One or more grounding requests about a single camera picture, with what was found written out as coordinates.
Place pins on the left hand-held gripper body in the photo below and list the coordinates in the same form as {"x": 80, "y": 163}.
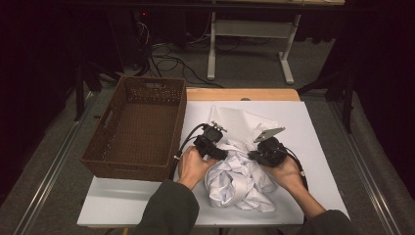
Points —
{"x": 207, "y": 143}

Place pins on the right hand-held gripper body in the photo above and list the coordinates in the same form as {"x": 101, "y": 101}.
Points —
{"x": 272, "y": 153}

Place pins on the white shirt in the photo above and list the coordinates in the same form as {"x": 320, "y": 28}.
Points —
{"x": 238, "y": 182}

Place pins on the white cloth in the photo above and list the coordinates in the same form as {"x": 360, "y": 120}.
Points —
{"x": 238, "y": 120}

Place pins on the brown woven basket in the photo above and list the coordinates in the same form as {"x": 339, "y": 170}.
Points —
{"x": 140, "y": 137}

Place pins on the person's right hand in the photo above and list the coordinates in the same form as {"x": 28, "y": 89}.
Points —
{"x": 285, "y": 174}

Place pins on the person's left hand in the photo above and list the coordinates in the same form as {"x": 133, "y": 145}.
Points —
{"x": 192, "y": 166}

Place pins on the black metal stand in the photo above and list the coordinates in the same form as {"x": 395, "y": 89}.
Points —
{"x": 349, "y": 98}
{"x": 80, "y": 91}

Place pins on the white-legged desk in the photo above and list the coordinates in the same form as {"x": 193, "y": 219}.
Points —
{"x": 251, "y": 29}

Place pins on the black computer tower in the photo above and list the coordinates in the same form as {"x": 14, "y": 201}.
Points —
{"x": 127, "y": 39}

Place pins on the metal floor rail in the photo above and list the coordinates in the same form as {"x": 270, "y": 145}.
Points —
{"x": 49, "y": 179}
{"x": 368, "y": 176}

